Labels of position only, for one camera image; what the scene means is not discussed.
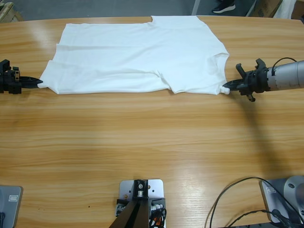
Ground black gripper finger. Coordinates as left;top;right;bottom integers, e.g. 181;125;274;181
222;79;246;87
20;76;44;84
225;85;246;92
21;83;43;90

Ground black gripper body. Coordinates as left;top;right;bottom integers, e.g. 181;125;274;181
0;67;23;95
238;67;272;95

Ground white t-shirt with black logo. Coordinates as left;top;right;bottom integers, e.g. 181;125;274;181
39;15;230;95

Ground wooden pallet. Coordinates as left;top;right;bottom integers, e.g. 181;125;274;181
0;1;24;23

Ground brown cardboard box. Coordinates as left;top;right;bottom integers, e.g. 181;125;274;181
251;0;283;18

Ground black sneaker with white sole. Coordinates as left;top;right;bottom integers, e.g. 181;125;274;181
211;0;236;14

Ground white bag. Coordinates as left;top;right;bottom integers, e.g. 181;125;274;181
273;0;297;19

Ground black clamp with silver knob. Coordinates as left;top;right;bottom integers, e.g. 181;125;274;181
148;197;167;223
115;199;130;217

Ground black gripper side bracket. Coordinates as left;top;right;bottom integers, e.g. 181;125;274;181
0;59;11;73
236;58;266;77

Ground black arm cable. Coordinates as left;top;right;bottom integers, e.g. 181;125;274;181
272;57;297;69

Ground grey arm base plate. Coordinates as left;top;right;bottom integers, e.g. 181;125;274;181
0;185;24;228
259;178;304;224

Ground thin dark cable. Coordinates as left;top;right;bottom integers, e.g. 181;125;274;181
223;209;285;228

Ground white mount block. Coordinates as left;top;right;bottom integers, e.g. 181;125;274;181
118;179;167;228

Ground black and orange cable bundle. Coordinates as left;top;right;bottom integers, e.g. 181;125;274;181
149;209;168;228

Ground dark camera post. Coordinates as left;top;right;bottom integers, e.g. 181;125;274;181
111;180;151;228

